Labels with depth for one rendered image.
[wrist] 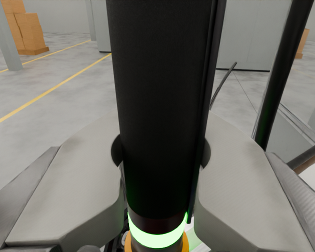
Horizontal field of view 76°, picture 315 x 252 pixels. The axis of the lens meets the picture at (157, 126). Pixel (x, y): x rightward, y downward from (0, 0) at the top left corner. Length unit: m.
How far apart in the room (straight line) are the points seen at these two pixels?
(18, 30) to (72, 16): 5.90
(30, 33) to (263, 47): 7.04
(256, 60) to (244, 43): 0.53
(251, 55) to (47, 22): 11.99
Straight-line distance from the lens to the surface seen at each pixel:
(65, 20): 14.26
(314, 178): 0.53
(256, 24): 5.82
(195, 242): 0.19
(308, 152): 0.31
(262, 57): 6.01
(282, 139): 1.40
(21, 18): 8.39
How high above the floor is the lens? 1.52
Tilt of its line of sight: 31 degrees down
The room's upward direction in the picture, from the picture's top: straight up
